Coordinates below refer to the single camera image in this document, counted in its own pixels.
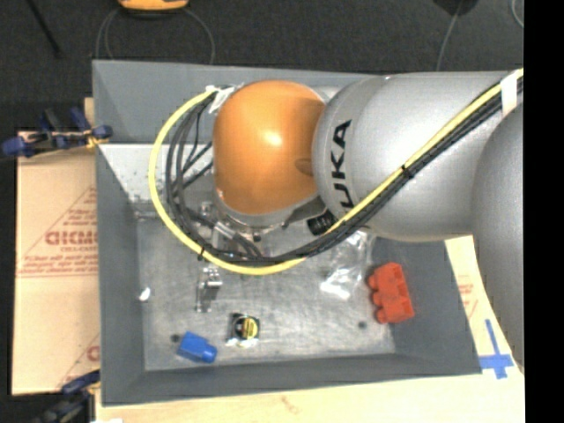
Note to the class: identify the blue toy block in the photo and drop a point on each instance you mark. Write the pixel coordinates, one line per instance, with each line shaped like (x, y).
(196, 347)

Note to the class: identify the red toy brick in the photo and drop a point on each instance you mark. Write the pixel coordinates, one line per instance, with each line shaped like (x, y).
(391, 293)

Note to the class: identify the black and yellow round packet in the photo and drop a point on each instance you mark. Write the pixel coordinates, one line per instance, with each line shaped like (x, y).
(245, 327)

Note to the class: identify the black cylinder on white bracket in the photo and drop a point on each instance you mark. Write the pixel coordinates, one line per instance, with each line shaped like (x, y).
(319, 225)

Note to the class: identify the small white scrap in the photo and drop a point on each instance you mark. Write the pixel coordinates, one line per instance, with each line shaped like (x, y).
(145, 294)

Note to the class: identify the grey metal bin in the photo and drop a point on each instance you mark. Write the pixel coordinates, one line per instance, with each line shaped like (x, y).
(282, 320)

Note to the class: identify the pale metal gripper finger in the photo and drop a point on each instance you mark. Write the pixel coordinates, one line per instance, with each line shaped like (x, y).
(205, 295)

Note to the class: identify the clear crumpled plastic bag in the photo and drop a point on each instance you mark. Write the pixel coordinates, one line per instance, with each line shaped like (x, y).
(341, 280)

